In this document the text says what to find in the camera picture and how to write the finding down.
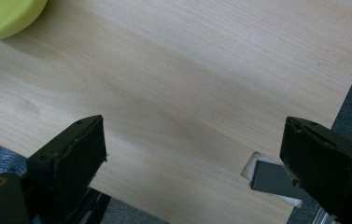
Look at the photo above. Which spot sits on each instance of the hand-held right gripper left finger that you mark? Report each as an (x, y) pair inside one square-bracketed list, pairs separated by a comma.
[(71, 161)]

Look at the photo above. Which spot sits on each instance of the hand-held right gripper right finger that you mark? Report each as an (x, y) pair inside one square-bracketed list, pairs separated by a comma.
[(326, 161)]

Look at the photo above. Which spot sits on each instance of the green plate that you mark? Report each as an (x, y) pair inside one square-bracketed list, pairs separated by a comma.
[(4, 15)]

